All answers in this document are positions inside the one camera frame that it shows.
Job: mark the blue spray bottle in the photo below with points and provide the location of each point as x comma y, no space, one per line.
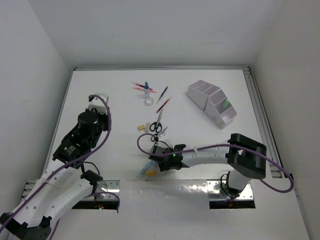
146,90

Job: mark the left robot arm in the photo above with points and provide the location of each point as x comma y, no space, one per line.
33,218

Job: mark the pink red pen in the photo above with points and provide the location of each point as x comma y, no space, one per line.
142,89

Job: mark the white organizer box right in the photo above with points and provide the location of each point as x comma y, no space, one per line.
219,115

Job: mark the yellow highlighter cap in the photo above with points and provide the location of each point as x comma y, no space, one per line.
150,173

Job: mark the clear tape roll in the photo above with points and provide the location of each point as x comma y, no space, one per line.
149,101

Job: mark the yellow eraser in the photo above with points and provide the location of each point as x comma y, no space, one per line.
141,127

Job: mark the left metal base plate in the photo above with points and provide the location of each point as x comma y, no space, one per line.
105,191

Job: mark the small black scissors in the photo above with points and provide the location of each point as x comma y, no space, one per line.
155,137

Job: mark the white organizer box left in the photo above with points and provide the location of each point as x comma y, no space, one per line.
200,91

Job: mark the green highlighter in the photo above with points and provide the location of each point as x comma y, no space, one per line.
226,103

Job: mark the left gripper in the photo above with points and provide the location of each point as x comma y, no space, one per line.
105,117

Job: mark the grey white eraser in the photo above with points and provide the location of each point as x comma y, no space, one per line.
147,127

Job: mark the white organizer box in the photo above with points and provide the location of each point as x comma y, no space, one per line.
219,115
200,91

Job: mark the large black scissors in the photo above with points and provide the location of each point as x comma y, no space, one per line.
156,126

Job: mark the dark red pen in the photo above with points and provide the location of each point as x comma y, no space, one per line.
137,84

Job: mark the blue highlighter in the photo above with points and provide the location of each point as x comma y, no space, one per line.
143,171

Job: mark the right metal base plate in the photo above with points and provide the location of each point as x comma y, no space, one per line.
217,194

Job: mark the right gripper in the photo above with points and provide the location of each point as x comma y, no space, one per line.
171,148

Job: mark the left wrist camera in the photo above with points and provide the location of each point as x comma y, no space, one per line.
96,105

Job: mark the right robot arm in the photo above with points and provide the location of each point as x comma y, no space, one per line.
243,154

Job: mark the metal base plate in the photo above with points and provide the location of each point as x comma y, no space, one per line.
105,191
217,194

